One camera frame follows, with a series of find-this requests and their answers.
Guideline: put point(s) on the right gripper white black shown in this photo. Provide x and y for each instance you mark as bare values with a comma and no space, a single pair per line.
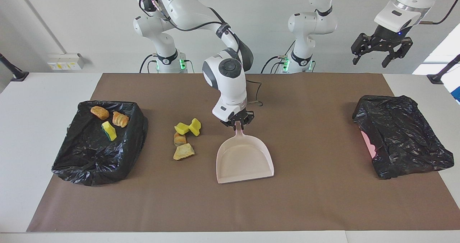
226,110

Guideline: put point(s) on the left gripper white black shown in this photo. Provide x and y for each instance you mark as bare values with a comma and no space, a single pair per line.
399,20

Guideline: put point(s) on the beige plastic dustpan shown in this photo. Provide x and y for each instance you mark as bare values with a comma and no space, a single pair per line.
244,160

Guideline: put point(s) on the yellow green scouring sponge piece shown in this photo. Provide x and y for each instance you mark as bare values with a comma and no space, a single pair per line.
109,131
182,128
195,127

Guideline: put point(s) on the toy croissant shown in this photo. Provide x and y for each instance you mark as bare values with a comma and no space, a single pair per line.
179,139
120,119

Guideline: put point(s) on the brown toy bread roll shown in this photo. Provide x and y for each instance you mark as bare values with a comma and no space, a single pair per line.
99,113

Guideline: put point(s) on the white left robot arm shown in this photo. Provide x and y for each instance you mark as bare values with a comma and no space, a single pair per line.
312,23

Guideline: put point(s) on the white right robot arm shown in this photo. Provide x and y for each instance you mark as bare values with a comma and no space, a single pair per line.
158,23

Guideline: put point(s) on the black plastic trash bag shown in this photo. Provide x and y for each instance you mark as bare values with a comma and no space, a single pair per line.
93,156
402,135

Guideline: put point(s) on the pink plastic bin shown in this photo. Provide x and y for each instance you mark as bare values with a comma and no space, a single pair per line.
367,142

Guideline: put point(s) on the black clamp stand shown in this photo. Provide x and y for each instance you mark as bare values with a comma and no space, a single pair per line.
18,76
436,78

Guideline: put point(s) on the blue panel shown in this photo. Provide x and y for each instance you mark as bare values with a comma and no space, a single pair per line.
457,95

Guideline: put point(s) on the brown table mat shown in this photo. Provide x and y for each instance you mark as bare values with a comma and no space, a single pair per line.
230,214

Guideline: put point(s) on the white wall socket box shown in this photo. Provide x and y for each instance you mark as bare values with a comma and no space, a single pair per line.
64,61

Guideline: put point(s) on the grey wall conduit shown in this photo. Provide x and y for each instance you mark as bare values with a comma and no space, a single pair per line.
41,18

